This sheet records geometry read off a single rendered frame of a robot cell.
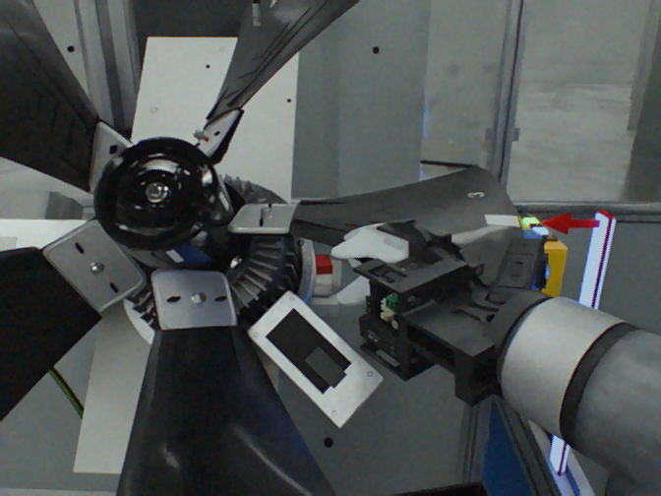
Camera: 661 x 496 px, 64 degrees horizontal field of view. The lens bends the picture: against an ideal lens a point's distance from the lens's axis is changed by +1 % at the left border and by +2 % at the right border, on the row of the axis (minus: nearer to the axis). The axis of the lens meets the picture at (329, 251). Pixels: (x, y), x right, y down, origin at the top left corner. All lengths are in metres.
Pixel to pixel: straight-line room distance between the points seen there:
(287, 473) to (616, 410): 0.33
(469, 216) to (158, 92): 0.59
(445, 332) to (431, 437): 1.31
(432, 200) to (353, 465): 1.22
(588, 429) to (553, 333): 0.05
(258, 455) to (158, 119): 0.58
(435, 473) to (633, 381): 1.46
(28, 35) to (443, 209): 0.49
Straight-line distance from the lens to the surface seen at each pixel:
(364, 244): 0.44
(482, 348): 0.32
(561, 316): 0.32
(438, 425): 1.61
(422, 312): 0.35
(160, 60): 0.99
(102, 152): 0.64
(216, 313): 0.56
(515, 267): 0.40
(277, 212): 0.57
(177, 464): 0.49
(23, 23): 0.72
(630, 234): 1.46
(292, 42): 0.62
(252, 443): 0.53
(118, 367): 0.80
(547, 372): 0.31
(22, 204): 0.83
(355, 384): 0.60
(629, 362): 0.30
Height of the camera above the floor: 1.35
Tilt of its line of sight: 21 degrees down
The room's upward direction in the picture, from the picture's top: straight up
